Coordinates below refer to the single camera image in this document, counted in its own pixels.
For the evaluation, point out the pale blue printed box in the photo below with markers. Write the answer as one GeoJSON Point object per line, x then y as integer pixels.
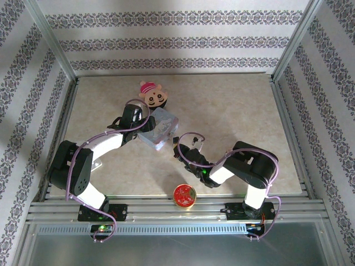
{"type": "Point", "coordinates": [162, 128]}

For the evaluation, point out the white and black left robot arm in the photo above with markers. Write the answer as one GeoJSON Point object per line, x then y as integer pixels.
{"type": "Point", "coordinates": [75, 171]}

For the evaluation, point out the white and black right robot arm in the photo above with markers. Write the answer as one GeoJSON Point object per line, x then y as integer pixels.
{"type": "Point", "coordinates": [249, 166]}

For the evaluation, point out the cartoon face toy pink hat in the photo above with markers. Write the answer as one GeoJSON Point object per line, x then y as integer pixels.
{"type": "Point", "coordinates": [154, 95]}

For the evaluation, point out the round red gold tin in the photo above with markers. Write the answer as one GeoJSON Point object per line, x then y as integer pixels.
{"type": "Point", "coordinates": [184, 195]}

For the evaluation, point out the grey metal front panel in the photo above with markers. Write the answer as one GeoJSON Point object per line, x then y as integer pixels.
{"type": "Point", "coordinates": [177, 249]}

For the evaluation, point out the left controller board green light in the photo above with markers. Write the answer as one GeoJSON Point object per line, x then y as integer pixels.
{"type": "Point", "coordinates": [101, 228]}

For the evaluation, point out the aluminium front rail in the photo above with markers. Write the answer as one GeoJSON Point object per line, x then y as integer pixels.
{"type": "Point", "coordinates": [166, 213]}

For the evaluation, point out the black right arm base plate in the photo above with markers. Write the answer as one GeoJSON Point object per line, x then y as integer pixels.
{"type": "Point", "coordinates": [234, 212]}

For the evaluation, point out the aluminium side rail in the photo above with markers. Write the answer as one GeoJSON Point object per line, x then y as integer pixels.
{"type": "Point", "coordinates": [288, 110]}
{"type": "Point", "coordinates": [65, 110]}

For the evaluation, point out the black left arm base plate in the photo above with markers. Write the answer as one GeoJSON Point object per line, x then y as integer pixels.
{"type": "Point", "coordinates": [119, 212]}

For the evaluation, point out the aluminium frame post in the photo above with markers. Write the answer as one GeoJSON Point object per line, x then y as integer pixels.
{"type": "Point", "coordinates": [50, 41]}
{"type": "Point", "coordinates": [296, 38]}

